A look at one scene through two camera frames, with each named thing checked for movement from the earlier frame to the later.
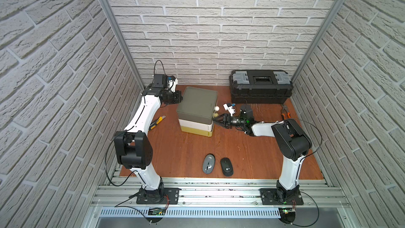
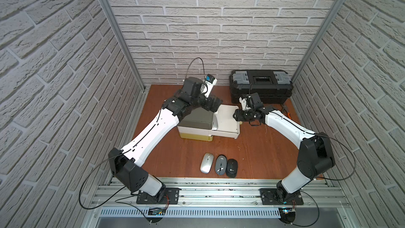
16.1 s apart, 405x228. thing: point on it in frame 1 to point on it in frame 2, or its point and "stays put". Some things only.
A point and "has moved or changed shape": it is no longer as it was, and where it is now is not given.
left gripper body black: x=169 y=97 to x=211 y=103
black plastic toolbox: x=260 y=86 stays put
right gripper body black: x=233 y=121 to x=246 y=115
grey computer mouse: x=208 y=163 to x=221 y=164
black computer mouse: x=227 y=166 has moved or changed shape
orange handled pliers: x=284 y=111 stays put
